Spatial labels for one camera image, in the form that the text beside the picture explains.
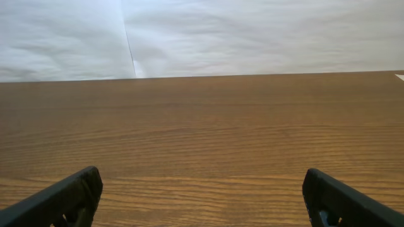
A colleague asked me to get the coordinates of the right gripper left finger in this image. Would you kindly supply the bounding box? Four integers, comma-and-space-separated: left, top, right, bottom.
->
0, 165, 104, 227

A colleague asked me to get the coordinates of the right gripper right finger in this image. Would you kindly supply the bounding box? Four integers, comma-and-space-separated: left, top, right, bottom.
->
302, 167, 404, 227

